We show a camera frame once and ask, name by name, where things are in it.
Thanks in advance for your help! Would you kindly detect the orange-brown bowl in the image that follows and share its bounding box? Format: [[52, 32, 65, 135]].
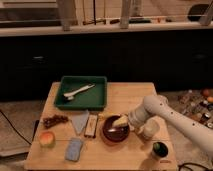
[[100, 134, 128, 146]]

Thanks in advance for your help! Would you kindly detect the black cable on floor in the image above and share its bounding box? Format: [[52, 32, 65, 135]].
[[0, 109, 33, 147]]

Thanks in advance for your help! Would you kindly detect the green plastic tray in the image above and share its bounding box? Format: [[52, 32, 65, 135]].
[[54, 76, 107, 111]]

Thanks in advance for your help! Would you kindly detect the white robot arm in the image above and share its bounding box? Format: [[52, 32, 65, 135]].
[[128, 95, 213, 158]]

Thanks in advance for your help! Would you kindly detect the white paper cup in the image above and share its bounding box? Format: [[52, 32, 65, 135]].
[[142, 119, 160, 139]]

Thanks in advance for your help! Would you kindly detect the orange peach fruit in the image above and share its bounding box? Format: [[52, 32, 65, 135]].
[[39, 131, 55, 147]]

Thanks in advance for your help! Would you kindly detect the wooden handled fork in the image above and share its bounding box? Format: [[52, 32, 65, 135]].
[[98, 113, 113, 119]]

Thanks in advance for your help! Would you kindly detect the dark red bowl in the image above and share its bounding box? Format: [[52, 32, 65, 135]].
[[102, 116, 130, 140]]

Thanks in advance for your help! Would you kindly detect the white dish brush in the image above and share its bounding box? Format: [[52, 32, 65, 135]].
[[63, 84, 95, 100]]

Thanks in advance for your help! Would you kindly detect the small rectangular box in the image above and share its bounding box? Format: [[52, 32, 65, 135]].
[[84, 115, 98, 138]]

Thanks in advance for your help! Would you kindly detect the black green cup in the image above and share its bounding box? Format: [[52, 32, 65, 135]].
[[151, 142, 168, 160]]

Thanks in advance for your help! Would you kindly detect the bunch of dark grapes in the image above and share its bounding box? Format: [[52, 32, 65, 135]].
[[43, 115, 69, 129]]

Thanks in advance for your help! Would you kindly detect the blue sponge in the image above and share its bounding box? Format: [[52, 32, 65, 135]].
[[65, 138, 83, 162]]

